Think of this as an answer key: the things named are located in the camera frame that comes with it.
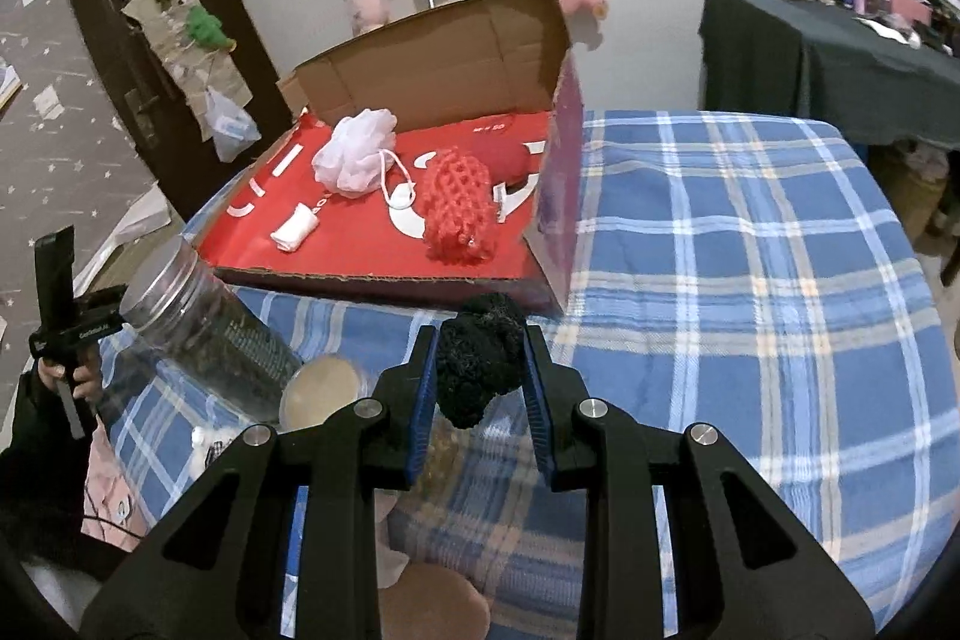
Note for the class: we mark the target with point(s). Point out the red paper liner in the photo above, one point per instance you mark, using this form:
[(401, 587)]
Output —
[(360, 235)]

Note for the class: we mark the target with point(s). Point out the white mesh bath loofah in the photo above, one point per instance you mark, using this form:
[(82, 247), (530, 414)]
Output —
[(352, 153)]

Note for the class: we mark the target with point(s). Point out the table with dark cloth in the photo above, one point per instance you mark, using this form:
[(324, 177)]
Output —
[(787, 63)]

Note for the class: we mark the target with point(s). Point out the person's pink clothing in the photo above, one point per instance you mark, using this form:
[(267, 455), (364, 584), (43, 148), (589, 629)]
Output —
[(112, 497)]

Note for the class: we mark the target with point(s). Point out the black fuzzy ball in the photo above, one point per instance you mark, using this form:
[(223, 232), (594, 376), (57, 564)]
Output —
[(480, 362)]

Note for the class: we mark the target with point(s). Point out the white cloth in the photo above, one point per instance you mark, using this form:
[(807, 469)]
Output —
[(296, 227)]

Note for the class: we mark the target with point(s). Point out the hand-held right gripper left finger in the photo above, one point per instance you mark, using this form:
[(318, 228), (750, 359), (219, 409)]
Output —
[(422, 415)]

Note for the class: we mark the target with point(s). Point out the pink plush toy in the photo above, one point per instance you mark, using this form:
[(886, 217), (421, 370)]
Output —
[(367, 10)]

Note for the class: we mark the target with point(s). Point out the white translucent wrapper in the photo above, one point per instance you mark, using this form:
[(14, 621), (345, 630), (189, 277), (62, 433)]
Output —
[(388, 535)]

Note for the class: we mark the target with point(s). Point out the clear plastic bag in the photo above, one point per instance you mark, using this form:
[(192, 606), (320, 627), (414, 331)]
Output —
[(232, 126)]

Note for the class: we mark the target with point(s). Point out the brown round pad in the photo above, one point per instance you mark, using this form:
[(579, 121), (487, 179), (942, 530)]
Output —
[(435, 602)]

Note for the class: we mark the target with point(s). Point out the large cardboard box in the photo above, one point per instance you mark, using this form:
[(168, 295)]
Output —
[(450, 55)]

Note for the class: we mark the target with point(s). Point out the white sheet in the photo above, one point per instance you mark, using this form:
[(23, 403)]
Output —
[(135, 227)]

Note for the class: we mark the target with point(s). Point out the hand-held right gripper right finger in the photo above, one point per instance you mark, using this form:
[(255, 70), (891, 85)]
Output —
[(540, 430)]

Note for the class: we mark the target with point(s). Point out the dark brown door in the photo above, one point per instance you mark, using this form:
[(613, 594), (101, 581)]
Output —
[(97, 48)]

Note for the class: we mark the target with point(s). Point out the beige hanging organizer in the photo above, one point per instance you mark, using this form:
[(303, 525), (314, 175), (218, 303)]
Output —
[(180, 63)]

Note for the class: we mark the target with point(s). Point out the green dinosaur plush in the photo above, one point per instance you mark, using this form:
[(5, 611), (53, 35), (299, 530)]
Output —
[(206, 29)]

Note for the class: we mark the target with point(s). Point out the person's left forearm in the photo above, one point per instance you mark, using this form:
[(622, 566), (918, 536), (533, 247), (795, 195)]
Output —
[(37, 460)]

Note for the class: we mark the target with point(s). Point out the person's left hand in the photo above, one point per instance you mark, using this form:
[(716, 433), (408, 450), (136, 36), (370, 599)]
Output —
[(88, 385)]

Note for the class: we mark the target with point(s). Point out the clear jar with metal lid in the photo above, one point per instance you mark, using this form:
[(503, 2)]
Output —
[(210, 340)]

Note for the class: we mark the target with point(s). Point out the cream round puff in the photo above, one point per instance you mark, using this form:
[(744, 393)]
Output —
[(322, 396)]

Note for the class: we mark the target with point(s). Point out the blue plaid blanket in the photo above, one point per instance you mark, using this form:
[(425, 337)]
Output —
[(750, 310)]

